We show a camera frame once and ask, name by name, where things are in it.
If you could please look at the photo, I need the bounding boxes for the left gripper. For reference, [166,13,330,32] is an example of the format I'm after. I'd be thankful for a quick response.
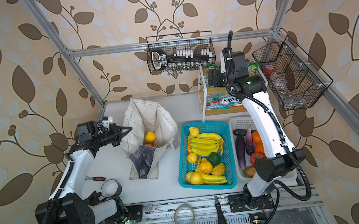
[90,122,132,149]

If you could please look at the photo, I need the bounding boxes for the green snack bag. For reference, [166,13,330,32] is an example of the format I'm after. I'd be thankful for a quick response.
[204,63,225,88]
[246,62,260,76]

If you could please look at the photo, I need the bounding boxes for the yellow lemon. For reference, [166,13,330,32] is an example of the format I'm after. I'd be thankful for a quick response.
[144,131,156,144]
[186,171,204,185]

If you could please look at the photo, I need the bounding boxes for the cream canvas tote bag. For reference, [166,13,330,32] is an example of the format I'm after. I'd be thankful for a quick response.
[120,98,178,180]

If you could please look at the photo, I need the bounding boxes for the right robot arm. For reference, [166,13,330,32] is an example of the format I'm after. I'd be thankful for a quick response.
[220,31,312,208]

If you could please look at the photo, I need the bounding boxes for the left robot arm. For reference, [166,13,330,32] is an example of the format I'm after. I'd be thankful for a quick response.
[35,121,132,224]

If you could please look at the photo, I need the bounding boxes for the Fox's candy bag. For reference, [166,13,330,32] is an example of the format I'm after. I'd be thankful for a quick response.
[205,93,243,110]

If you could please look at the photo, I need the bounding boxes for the white wooden two-tier shelf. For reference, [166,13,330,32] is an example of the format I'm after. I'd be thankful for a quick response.
[195,57,272,123]

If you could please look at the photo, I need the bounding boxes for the black socket tool set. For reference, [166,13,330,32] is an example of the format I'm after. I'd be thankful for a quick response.
[147,44,216,73]

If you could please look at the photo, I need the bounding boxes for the plastic bottle red cap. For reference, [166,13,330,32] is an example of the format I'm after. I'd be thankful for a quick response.
[264,64,292,100]

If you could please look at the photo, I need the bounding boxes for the white plastic basket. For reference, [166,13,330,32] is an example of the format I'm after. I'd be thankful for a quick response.
[228,116,298,186]

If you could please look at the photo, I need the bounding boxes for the black tape roll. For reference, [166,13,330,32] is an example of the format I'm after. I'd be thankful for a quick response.
[101,179,123,198]

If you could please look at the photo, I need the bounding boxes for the yellow pear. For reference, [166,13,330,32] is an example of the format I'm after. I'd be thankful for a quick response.
[189,127,200,138]

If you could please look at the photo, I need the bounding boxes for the purple eggplant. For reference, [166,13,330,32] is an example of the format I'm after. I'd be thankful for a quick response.
[235,136,247,173]

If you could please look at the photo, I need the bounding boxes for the banana bunch upper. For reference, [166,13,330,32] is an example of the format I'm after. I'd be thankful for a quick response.
[187,133,224,157]

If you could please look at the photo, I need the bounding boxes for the teal plastic basket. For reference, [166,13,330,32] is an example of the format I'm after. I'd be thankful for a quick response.
[178,122,237,190]

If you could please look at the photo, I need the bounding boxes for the yellow textured fruit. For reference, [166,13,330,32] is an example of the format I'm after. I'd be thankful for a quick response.
[198,161,213,174]

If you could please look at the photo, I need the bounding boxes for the green bell pepper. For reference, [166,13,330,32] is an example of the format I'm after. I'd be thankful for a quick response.
[208,152,222,166]

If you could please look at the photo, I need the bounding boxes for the banana lower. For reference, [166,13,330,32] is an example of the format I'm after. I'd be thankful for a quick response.
[195,168,227,185]

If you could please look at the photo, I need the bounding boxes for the clear tape roll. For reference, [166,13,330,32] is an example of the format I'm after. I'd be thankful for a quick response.
[173,204,196,224]

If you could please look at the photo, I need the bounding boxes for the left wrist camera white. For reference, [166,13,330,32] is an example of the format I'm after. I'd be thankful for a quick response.
[99,116,113,128]

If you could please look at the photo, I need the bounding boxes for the red handled screwdriver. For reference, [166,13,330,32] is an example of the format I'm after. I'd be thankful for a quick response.
[85,176,106,182]

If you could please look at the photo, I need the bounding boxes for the black wire basket back wall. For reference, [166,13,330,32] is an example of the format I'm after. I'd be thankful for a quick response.
[146,30,216,75]

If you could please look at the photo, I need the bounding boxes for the black wire basket wall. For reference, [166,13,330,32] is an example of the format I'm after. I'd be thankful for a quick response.
[252,35,333,111]
[146,30,216,75]

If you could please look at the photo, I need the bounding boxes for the black wire basket right wall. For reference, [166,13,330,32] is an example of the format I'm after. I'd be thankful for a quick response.
[252,35,333,111]

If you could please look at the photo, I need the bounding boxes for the aluminium frame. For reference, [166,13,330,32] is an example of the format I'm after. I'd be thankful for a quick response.
[18,0,359,224]

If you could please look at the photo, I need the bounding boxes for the black handled screwdriver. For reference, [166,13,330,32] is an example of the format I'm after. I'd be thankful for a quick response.
[214,195,227,224]

